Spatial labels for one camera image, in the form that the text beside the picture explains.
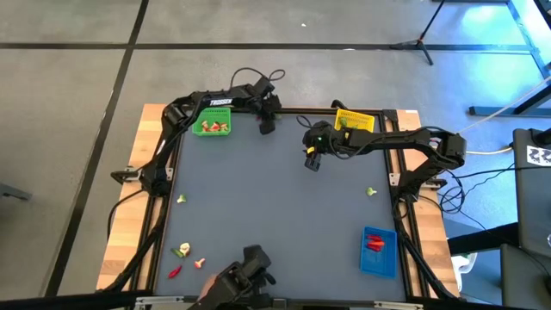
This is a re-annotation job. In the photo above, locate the black right cable conduit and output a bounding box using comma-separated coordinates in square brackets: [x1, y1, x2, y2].
[392, 200, 460, 301]

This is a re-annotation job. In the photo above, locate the white marker label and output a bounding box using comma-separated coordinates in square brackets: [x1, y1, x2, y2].
[526, 145, 551, 167]

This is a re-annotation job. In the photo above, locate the grey floor object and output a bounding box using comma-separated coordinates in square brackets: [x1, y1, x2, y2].
[0, 182, 34, 202]

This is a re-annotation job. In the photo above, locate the blue plastic tray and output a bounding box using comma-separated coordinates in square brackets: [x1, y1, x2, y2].
[358, 226, 398, 279]

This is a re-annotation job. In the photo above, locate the black tripod stand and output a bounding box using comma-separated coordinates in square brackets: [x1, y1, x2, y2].
[389, 0, 447, 67]

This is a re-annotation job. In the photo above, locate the black metal stand frame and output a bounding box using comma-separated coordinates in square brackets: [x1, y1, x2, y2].
[467, 0, 551, 117]

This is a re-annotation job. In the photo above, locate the black cable conduit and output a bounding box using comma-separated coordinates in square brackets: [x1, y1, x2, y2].
[101, 201, 169, 294]
[392, 200, 460, 301]

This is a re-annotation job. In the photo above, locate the black equipment case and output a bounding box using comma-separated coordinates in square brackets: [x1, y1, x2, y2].
[511, 127, 551, 259]

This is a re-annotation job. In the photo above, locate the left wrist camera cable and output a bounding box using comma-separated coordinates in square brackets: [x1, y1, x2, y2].
[229, 66, 287, 94]

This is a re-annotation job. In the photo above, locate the white floor cable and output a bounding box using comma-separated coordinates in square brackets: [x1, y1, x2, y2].
[455, 76, 551, 135]

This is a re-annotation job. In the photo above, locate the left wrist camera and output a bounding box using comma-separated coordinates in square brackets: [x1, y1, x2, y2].
[252, 76, 276, 96]

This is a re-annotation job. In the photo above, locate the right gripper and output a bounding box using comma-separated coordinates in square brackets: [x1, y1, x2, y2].
[302, 131, 350, 172]

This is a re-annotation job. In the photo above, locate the white plastic object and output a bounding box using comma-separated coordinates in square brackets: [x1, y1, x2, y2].
[450, 252, 479, 294]

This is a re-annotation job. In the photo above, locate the black beam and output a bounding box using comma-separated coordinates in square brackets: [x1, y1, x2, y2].
[447, 221, 520, 256]

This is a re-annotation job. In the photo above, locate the silver mounting bracket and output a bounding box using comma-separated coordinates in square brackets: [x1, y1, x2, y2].
[134, 295, 185, 307]
[373, 301, 425, 310]

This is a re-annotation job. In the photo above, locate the black left cable conduit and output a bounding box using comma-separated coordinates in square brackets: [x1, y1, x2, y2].
[101, 201, 169, 294]

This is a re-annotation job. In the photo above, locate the black box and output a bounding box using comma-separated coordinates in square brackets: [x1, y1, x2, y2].
[500, 243, 551, 310]

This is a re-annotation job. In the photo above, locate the thin black cable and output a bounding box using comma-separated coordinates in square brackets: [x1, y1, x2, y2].
[106, 189, 145, 242]

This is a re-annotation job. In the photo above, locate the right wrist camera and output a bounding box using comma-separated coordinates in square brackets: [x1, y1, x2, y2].
[312, 120, 335, 135]

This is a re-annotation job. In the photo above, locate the black front crossbar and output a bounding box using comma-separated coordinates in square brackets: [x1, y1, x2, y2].
[0, 291, 551, 310]

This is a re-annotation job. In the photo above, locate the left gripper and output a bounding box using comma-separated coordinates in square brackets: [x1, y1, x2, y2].
[257, 92, 283, 135]

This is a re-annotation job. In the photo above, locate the black handheld device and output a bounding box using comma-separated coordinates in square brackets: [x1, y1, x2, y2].
[198, 244, 277, 310]

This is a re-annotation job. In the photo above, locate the black cable coil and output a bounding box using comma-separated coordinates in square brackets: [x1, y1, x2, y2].
[437, 167, 517, 216]

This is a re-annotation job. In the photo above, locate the grey table mat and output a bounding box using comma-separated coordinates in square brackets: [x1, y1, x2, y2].
[153, 110, 407, 302]

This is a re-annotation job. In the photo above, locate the cream floor cable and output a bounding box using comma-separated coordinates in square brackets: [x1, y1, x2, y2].
[467, 146, 514, 157]

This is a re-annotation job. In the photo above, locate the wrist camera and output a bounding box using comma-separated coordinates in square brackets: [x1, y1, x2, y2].
[252, 76, 276, 96]
[312, 120, 335, 135]

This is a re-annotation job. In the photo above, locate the green plastic basket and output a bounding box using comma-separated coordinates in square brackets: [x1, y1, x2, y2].
[190, 107, 232, 138]

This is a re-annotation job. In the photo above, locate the yellow plastic basket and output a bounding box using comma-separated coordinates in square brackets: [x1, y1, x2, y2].
[333, 108, 375, 134]

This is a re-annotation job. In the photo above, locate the black aluminium table frame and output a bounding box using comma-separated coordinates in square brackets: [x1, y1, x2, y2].
[131, 104, 431, 302]

